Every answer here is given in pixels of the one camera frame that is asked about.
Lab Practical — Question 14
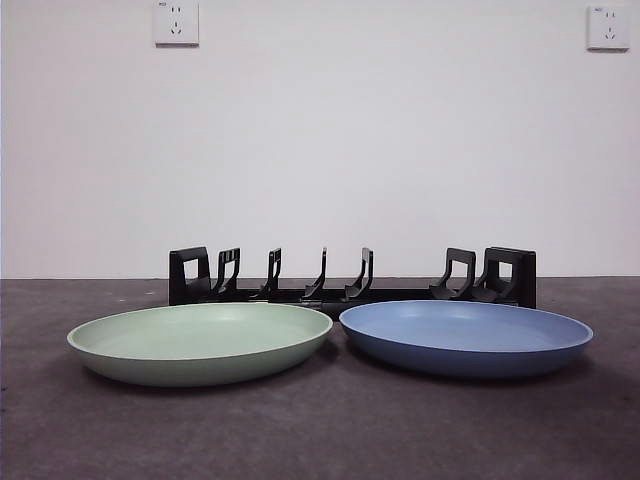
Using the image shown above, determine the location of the pale green round plate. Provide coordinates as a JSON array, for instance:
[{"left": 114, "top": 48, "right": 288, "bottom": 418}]
[{"left": 66, "top": 301, "right": 335, "bottom": 388}]

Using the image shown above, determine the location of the white wall socket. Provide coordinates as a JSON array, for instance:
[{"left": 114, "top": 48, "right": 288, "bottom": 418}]
[
  {"left": 586, "top": 4, "right": 630, "bottom": 52},
  {"left": 153, "top": 0, "right": 200, "bottom": 49}
]

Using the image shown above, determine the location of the blue round plate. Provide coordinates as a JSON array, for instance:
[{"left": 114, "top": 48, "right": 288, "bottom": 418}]
[{"left": 338, "top": 299, "right": 595, "bottom": 377}]

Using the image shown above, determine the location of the black plastic plate rack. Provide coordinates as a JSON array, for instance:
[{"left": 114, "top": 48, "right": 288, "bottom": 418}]
[{"left": 168, "top": 245, "right": 538, "bottom": 322}]

